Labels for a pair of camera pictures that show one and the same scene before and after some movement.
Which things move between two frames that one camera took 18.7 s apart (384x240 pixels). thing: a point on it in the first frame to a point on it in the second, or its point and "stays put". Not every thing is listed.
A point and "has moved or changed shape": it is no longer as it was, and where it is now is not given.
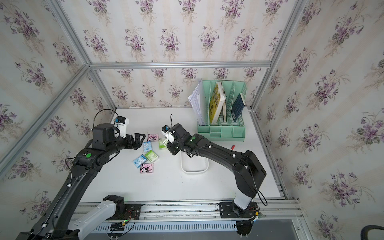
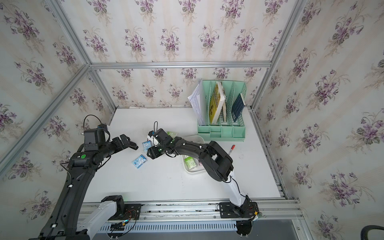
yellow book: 218,103 stays put
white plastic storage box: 196,164 stays put
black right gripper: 173,151 to 151,153
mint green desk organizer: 222,114 stays put
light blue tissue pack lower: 139,160 stays put
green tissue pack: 151,156 has moved or changed shape
